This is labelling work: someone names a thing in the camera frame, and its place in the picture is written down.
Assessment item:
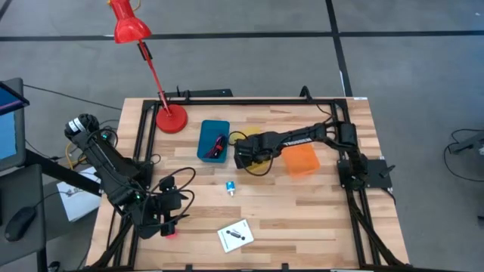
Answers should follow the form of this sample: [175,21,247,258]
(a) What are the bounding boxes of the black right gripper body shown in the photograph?
[233,132,274,170]

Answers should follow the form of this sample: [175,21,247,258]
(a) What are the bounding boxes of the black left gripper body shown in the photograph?
[150,176,182,237]

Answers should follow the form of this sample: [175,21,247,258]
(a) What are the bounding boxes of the orange plastic bin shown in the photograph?
[281,143,321,178]

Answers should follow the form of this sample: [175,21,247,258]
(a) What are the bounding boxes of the white card with black print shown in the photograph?
[217,218,255,253]

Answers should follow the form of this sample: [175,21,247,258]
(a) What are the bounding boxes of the yellow plastic bin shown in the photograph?
[230,126,273,175]

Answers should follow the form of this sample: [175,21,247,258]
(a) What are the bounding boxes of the blue plastic bin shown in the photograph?
[196,119,231,164]

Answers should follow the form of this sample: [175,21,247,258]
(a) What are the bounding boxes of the black mounting bar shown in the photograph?
[164,88,234,98]

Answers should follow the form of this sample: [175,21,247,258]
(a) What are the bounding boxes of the white cardboard box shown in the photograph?
[56,164,103,223]

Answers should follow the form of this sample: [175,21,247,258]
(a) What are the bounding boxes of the black side desk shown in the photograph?
[0,149,103,272]

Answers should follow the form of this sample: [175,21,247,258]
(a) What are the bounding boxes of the black computer mouse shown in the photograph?
[3,206,38,243]

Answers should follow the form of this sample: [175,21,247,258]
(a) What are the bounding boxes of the monitor with blue screen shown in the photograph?
[0,77,27,173]

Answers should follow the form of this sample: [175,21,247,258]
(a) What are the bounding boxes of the red desk lamp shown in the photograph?
[108,0,189,134]

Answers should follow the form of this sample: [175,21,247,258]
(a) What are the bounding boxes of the thin tilted dark screen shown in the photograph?
[0,80,30,116]

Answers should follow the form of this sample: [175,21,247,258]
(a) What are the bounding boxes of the purple cable bundle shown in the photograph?
[203,132,228,159]

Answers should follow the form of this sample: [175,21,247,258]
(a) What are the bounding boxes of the black aluminium table frame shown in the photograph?
[90,96,404,271]

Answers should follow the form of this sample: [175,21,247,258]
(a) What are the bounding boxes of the yellow cable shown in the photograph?
[64,143,92,171]

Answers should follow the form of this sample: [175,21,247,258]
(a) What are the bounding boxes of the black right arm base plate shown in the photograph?
[337,156,394,190]

